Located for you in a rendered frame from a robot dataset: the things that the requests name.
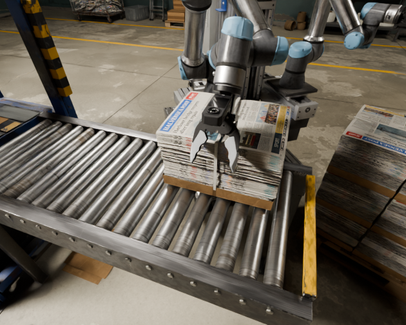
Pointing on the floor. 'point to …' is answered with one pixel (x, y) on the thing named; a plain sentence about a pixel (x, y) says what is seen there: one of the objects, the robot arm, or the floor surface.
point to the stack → (348, 226)
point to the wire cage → (96, 8)
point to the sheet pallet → (176, 15)
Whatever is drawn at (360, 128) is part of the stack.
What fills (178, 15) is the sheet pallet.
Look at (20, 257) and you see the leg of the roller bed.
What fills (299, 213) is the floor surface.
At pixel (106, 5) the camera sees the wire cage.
